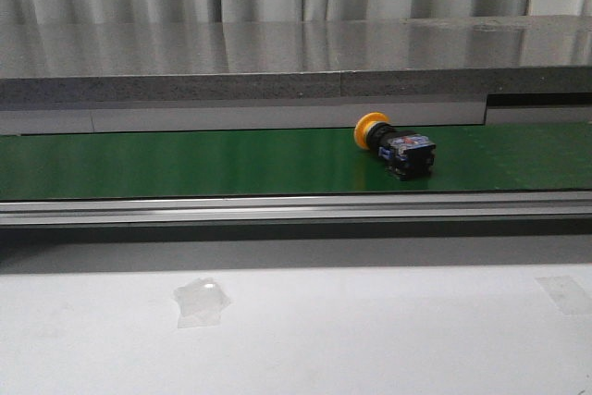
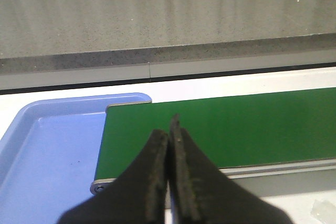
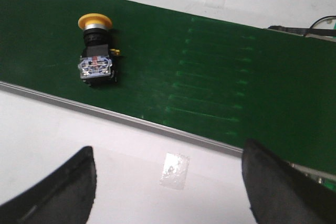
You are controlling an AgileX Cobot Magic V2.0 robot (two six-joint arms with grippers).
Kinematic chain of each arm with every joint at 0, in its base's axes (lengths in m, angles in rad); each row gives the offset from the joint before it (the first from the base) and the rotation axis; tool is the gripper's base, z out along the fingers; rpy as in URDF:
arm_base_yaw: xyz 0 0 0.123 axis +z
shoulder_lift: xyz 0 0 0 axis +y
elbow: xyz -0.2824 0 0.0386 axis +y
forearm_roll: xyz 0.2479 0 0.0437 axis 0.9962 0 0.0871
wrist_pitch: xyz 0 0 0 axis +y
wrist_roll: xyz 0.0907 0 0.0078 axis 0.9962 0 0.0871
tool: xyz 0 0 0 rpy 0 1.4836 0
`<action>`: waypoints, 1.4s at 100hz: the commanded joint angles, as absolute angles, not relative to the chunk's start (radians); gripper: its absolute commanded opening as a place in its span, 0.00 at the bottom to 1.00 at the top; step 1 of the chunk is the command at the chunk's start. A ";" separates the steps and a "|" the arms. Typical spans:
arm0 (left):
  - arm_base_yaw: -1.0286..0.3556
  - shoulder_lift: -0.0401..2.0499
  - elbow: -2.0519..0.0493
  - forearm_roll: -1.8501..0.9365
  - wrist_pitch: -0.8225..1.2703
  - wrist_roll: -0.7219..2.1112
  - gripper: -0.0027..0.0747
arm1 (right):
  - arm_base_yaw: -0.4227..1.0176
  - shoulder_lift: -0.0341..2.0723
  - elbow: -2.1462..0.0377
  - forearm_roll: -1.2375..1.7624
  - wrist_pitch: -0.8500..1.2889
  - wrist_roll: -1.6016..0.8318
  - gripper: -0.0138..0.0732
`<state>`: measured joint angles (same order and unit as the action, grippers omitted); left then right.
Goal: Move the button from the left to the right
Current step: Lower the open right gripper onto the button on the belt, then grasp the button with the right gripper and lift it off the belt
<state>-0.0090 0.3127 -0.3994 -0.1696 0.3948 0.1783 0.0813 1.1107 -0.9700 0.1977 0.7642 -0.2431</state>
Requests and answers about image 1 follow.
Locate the yellow push button switch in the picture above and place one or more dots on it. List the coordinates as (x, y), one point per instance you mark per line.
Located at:
(407, 154)

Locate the crumpled clear tape piece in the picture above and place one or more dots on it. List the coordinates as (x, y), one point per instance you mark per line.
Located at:
(201, 303)

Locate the grey stone countertop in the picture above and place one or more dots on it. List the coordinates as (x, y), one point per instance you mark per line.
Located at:
(263, 75)

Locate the green conveyor belt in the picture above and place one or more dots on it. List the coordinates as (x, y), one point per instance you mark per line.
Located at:
(126, 165)

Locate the flat clear tape strip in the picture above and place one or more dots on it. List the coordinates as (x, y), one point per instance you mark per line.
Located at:
(567, 294)

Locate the aluminium conveyor frame rail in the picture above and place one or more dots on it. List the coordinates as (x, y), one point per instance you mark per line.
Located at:
(296, 208)

